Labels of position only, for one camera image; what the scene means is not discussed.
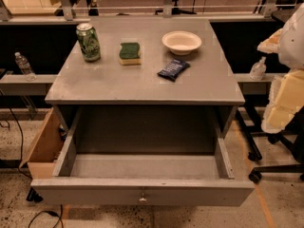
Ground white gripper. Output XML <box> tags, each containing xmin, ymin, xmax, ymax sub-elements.
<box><xmin>257</xmin><ymin>28</ymin><xmax>304</xmax><ymax>133</ymax></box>

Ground green and yellow sponge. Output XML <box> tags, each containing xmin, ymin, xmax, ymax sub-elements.
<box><xmin>119</xmin><ymin>42</ymin><xmax>141</xmax><ymax>66</ymax></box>

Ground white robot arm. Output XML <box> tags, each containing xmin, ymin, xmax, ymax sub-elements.
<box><xmin>257</xmin><ymin>4</ymin><xmax>304</xmax><ymax>133</ymax></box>

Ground silver drawer knob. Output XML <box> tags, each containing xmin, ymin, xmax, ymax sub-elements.
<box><xmin>139</xmin><ymin>193</ymin><xmax>148</xmax><ymax>204</ymax></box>

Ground open grey top drawer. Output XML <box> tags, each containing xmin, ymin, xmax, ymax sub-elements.
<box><xmin>32</xmin><ymin>105</ymin><xmax>254</xmax><ymax>206</ymax></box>

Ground black office chair base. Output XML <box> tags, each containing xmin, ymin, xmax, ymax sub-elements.
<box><xmin>236</xmin><ymin>99</ymin><xmax>304</xmax><ymax>183</ymax></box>

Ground hand sanitizer pump bottle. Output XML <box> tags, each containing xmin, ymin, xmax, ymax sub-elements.
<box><xmin>249</xmin><ymin>57</ymin><xmax>266</xmax><ymax>81</ymax></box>

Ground dark blue snack packet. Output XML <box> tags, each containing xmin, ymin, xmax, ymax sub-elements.
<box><xmin>158</xmin><ymin>59</ymin><xmax>191</xmax><ymax>82</ymax></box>

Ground white bowl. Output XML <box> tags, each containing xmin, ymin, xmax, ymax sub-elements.
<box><xmin>161</xmin><ymin>31</ymin><xmax>201</xmax><ymax>55</ymax></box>

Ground grey cabinet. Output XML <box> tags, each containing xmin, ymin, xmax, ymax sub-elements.
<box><xmin>44</xmin><ymin>17</ymin><xmax>246</xmax><ymax>138</ymax></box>

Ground green soda can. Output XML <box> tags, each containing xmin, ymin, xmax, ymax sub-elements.
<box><xmin>76</xmin><ymin>23</ymin><xmax>101</xmax><ymax>62</ymax></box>

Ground wooden box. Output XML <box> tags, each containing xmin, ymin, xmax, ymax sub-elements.
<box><xmin>20</xmin><ymin>108</ymin><xmax>63</xmax><ymax>180</ymax></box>

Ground clear plastic water bottle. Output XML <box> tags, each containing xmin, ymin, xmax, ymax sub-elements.
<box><xmin>15</xmin><ymin>52</ymin><xmax>36</xmax><ymax>82</ymax></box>

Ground grey side shelf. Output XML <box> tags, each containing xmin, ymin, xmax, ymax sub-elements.
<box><xmin>0</xmin><ymin>74</ymin><xmax>56</xmax><ymax>96</ymax></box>

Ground metal railing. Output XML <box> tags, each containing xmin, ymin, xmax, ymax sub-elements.
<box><xmin>1</xmin><ymin>0</ymin><xmax>303</xmax><ymax>21</ymax></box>

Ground black floor cable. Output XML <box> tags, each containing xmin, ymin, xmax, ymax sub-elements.
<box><xmin>0</xmin><ymin>88</ymin><xmax>65</xmax><ymax>228</ymax></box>

